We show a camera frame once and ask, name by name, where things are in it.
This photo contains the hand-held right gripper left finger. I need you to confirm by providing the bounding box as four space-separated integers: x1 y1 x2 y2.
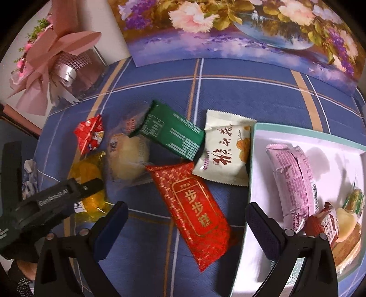
34 201 129 297

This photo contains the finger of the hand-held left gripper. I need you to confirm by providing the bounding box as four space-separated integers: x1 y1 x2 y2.
67 178 105 202

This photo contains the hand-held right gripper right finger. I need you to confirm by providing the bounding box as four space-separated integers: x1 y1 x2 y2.
245 202 339 297

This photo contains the yellow snack packet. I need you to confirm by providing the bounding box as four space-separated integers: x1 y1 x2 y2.
69 151 115 223

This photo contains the clear bread packet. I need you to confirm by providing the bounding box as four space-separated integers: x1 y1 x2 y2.
106 110 155 185

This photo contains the small red snack packet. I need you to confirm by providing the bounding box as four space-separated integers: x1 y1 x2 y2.
74 114 105 156

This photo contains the pale green snack packet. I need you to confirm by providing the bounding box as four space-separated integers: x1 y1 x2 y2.
286 257 308 287

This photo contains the pink snack packet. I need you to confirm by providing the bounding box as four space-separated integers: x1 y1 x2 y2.
266 143 321 226

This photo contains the brown-red biscuit packet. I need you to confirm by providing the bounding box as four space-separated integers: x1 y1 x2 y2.
304 202 341 247

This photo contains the white tray with green rim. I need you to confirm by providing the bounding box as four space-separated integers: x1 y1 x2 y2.
230 123 366 297

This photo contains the long red snack packet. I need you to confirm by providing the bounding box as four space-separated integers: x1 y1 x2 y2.
146 162 231 272

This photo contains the pale round candy packet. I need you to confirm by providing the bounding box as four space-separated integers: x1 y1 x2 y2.
335 208 359 243

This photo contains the cream snack packet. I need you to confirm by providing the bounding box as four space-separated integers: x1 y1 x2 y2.
191 109 256 187

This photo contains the beige snack packet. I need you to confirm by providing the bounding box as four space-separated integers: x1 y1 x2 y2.
333 223 362 267

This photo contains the clear round cookie packet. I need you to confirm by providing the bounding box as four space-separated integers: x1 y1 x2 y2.
342 174 366 213

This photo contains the person's left hand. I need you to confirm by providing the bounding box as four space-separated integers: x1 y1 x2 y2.
8 260 38 297

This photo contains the crumpled blue-white wrapper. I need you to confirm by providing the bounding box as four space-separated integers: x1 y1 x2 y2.
22 159 39 197

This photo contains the clear plastic box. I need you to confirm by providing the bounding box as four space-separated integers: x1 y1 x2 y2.
48 47 110 105

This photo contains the blue checked tablecloth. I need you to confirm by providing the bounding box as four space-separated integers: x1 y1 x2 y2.
31 57 366 297

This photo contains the pink paper flower bouquet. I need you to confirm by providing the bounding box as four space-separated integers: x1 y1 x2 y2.
7 0 102 116

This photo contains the floral painting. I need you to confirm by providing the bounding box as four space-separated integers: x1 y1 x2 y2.
108 0 359 96

